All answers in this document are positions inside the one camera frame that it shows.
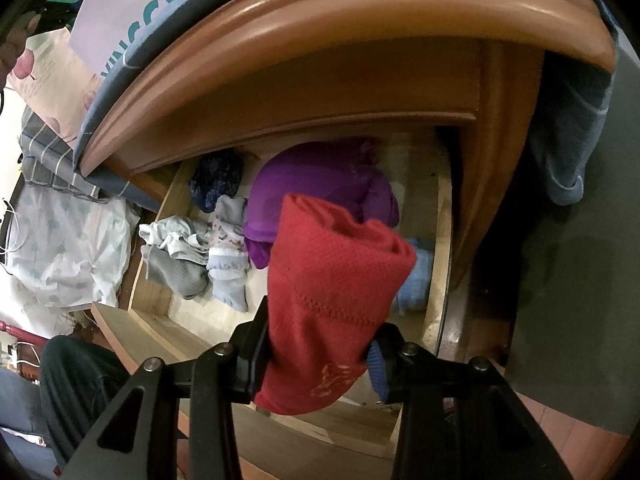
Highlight white garment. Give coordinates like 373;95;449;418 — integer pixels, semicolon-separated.
139;215;211;301

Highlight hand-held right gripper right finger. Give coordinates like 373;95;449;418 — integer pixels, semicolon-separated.
367;327;571;480

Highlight grey fabric box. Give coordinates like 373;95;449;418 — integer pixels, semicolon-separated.
505;30;640;436

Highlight person's left leg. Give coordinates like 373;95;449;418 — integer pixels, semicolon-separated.
39;335;146;471

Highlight pale grey socks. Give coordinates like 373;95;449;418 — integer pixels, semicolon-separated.
207;195;249;311

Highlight wooden drawer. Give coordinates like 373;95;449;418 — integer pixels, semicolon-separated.
91;127;481;461

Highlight white shoe box teal print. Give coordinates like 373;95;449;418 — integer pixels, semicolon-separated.
69;0;193;93

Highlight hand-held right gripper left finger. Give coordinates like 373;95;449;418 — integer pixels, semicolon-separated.
60;297;272;480

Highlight red rod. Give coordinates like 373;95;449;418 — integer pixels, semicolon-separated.
0;317;48;348

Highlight white patterned quilt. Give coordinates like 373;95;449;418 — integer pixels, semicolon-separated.
7;185;142;311

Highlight red underwear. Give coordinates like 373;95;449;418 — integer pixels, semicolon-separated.
255;192;418;416

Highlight pink floral pillow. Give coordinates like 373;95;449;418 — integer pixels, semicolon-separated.
5;10;103;143

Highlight dark blue patterned garment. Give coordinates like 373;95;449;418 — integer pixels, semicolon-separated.
190;152;246;213

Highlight blue checked cloth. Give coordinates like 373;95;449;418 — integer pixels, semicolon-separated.
72;0;618;211

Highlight purple bra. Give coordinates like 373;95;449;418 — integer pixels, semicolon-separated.
243;137;401;271

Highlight light blue garment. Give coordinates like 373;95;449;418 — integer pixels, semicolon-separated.
392;237;435;317

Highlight grey plaid blanket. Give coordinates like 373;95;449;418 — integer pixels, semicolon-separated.
19;110;118;203

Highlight wooden nightstand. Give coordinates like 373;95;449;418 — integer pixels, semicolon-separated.
77;0;618;291

